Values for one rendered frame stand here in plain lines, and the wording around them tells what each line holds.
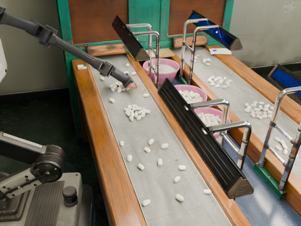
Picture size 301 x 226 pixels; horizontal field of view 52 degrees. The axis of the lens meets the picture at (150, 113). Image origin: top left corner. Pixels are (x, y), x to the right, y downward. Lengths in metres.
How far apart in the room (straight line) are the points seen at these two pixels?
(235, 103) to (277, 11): 2.14
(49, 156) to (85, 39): 1.18
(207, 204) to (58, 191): 0.81
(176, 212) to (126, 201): 0.20
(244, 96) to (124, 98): 0.75
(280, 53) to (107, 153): 3.11
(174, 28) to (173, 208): 1.64
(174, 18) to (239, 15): 1.28
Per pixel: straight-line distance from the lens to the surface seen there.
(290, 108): 1.96
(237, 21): 3.69
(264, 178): 1.54
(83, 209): 1.81
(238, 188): 0.90
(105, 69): 1.87
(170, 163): 1.45
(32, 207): 1.70
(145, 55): 1.66
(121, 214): 1.21
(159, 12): 2.48
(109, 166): 1.40
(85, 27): 2.38
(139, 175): 1.38
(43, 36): 1.88
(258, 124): 1.79
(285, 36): 4.13
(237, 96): 2.03
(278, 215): 1.43
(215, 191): 1.32
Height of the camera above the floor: 1.71
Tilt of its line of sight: 33 degrees down
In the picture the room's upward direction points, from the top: 1 degrees clockwise
